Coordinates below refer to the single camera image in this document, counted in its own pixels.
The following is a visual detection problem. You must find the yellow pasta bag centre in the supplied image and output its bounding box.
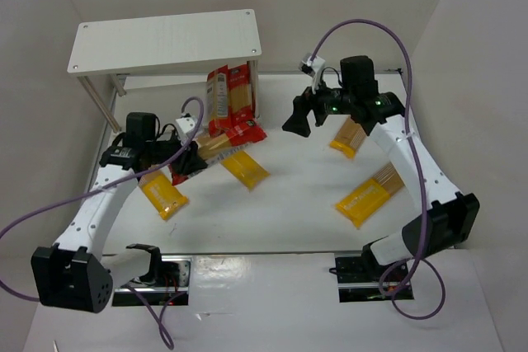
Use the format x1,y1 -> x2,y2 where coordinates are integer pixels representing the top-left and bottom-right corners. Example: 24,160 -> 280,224
221,151 -> 270,190

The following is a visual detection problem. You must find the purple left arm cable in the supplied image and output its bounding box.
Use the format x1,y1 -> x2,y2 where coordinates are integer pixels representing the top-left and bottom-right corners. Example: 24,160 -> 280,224
0,96 -> 206,351

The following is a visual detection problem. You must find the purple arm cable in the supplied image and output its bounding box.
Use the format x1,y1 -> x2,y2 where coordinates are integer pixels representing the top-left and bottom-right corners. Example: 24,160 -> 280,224
309,19 -> 446,320
0,96 -> 206,351

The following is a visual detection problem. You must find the red spaghetti bag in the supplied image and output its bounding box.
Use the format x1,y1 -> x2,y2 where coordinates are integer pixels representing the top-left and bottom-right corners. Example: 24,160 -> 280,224
168,120 -> 267,185

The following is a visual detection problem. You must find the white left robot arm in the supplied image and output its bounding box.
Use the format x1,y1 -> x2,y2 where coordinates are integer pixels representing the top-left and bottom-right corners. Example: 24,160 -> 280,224
31,116 -> 202,313

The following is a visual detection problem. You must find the red spaghetti bag shelf left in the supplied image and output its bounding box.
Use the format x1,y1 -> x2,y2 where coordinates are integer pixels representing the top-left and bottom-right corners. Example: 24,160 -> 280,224
206,65 -> 233,137

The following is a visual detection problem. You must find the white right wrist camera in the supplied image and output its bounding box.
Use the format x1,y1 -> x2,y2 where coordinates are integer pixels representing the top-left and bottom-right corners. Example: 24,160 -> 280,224
299,53 -> 326,92

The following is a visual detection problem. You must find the yellow pasta bag far right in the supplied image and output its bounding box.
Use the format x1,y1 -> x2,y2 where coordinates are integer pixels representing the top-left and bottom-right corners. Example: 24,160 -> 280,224
329,118 -> 366,159

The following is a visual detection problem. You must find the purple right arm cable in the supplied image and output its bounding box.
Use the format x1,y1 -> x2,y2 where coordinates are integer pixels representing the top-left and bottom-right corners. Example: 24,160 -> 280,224
309,19 -> 446,320

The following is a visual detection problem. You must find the red spaghetti bag shelf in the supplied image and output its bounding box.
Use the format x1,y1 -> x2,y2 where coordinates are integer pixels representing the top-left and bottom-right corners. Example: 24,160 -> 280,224
206,65 -> 233,137
228,64 -> 255,125

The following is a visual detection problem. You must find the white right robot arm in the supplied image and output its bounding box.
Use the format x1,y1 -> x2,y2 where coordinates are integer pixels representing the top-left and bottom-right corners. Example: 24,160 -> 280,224
282,55 -> 480,267

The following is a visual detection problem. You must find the red spaghetti bag shelf right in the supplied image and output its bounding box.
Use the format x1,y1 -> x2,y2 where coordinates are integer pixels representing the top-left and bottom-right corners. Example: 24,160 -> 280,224
228,64 -> 255,125

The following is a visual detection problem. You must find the yellow pasta bag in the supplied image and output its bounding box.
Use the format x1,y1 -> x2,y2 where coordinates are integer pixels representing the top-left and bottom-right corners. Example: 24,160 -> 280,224
329,118 -> 366,159
335,162 -> 404,228
139,171 -> 189,221
221,151 -> 270,190

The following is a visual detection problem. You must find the yellow pasta bag left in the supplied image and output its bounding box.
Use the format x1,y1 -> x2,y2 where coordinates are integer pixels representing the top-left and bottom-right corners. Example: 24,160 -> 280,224
139,171 -> 189,221

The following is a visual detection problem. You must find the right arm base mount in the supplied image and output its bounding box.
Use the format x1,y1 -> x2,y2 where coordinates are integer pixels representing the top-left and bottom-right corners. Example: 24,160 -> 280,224
328,255 -> 414,303

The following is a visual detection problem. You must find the white shelf with metal legs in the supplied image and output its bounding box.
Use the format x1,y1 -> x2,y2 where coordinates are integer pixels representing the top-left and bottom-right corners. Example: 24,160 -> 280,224
67,9 -> 262,132

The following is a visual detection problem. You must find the yellow pasta bag near right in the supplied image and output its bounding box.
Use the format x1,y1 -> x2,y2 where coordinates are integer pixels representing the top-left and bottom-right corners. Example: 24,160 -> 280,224
335,162 -> 404,228

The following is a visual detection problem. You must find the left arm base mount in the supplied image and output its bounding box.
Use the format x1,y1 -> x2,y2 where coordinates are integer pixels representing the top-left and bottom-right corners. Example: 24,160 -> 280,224
129,255 -> 191,307

